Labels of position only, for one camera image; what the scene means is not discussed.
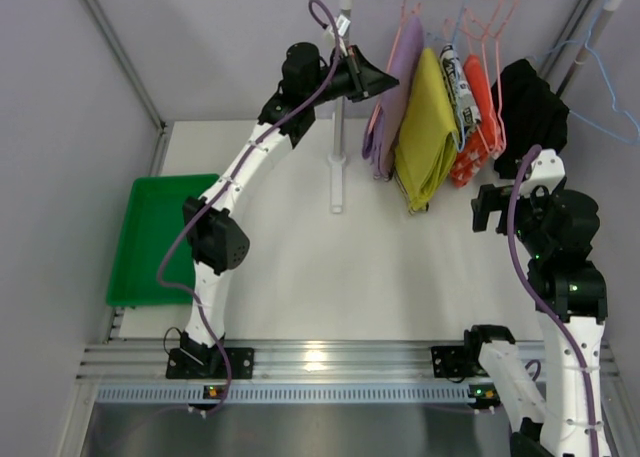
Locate green plastic bin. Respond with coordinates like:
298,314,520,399
106,174,217,307

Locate yellow-green trousers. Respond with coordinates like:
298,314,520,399
395,48,458,213

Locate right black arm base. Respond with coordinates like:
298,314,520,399
430,345,475,383

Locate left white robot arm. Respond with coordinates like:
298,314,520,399
166,42,399,379

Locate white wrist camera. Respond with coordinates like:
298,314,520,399
324,14,351,48
520,149,566,194

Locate black white patterned cloth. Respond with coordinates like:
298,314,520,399
439,44,481,135

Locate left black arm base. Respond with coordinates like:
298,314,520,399
165,347,254,380

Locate blue wire hanger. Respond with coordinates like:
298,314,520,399
424,0,474,153

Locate purple trousers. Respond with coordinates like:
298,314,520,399
361,14,424,180

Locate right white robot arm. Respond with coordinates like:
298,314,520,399
464,184,611,456

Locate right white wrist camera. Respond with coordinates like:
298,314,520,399
520,149,566,194

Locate aluminium frame strut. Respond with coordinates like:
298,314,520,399
67,0,169,128

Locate black garment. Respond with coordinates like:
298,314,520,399
491,59,569,179

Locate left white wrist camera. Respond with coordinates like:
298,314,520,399
324,14,351,48

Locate rack vertical post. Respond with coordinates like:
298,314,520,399
328,0,353,214

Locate orange patterned cloth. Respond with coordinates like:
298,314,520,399
450,54,503,188

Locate grey slotted cable duct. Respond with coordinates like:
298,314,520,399
95,381,497,405

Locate aluminium mounting rail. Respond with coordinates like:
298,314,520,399
77,339,616,383

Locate pink wire hanger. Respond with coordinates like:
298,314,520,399
367,0,424,133

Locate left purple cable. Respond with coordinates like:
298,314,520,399
156,0,351,418

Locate light blue empty hanger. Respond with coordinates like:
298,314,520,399
527,0,639,146

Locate pink hanger pair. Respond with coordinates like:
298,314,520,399
451,0,520,160

